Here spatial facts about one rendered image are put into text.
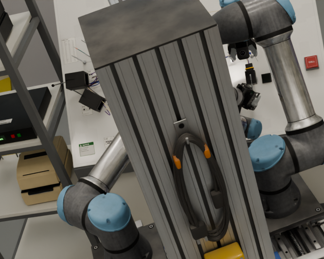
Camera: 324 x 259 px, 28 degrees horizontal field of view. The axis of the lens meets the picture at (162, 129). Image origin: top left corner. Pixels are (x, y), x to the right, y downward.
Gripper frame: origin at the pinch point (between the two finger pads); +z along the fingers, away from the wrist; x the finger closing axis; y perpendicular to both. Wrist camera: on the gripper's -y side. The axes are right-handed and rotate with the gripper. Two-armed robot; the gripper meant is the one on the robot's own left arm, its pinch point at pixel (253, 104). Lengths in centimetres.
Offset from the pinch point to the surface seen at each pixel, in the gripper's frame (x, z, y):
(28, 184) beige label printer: 66, -23, -92
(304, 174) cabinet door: -25.4, 31.7, -18.4
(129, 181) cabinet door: 31, -3, -64
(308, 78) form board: -8.4, 14.7, 19.9
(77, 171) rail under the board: 46, -22, -69
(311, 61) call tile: -6.3, 12.3, 26.8
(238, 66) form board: 17.9, 5.0, 8.4
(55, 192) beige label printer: 55, -16, -89
